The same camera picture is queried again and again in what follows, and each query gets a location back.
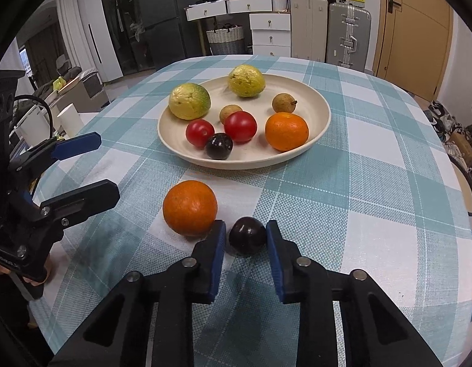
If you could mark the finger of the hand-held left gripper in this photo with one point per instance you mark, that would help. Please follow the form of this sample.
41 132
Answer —
90 197
79 144

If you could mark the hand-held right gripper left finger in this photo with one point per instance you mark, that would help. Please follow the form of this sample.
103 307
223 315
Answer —
217 260

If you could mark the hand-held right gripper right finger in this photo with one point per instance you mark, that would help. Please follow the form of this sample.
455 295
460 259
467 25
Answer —
276 260

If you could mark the dark purple plum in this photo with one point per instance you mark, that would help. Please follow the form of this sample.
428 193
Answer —
219 146
247 235

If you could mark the small orange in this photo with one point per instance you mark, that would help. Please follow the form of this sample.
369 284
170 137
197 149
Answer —
190 207

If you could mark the cream round plate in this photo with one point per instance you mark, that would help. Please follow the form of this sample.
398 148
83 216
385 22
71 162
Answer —
259 153

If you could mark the red tomato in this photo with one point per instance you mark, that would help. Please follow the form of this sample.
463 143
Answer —
240 126
199 133

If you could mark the large orange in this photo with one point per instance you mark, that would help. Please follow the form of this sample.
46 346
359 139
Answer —
287 130

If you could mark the large brown longan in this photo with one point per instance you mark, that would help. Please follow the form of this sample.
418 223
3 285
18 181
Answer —
230 112

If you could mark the small brown longan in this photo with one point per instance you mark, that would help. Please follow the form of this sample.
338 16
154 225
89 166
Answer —
284 103

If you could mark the person's left forearm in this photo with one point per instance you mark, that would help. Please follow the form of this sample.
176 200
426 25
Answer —
10 332

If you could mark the person's left hand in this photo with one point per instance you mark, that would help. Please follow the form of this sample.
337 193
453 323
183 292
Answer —
36 280

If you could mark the grey low table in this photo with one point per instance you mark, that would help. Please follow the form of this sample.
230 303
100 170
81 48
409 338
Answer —
92 84

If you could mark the yellow bag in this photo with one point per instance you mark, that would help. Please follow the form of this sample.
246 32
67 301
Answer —
59 85

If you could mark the white cabinet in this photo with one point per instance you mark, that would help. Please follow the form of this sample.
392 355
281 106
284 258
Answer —
104 34

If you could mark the teal checkered tablecloth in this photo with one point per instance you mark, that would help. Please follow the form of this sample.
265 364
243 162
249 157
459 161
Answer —
373 198

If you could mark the yellow green passion fruit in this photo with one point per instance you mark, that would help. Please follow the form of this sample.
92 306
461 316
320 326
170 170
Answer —
189 101

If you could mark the dark glass cabinet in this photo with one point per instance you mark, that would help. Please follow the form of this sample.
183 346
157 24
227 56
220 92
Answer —
117 15

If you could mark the dark grey refrigerator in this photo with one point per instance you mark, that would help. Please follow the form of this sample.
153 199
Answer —
163 19

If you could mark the woven basket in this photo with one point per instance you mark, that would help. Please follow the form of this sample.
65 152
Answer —
225 40

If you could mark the black round rim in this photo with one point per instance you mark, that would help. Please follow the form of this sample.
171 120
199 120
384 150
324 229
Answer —
460 168

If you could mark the pile of shoes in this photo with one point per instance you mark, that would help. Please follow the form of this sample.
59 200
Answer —
446 120

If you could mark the white drawer desk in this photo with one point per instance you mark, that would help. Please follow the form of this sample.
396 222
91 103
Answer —
270 23

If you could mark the beige suitcase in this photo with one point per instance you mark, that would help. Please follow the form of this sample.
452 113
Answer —
308 26

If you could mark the silver suitcase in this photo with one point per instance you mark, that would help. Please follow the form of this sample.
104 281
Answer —
349 34

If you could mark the wooden door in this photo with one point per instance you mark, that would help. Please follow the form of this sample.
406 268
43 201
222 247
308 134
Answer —
416 34

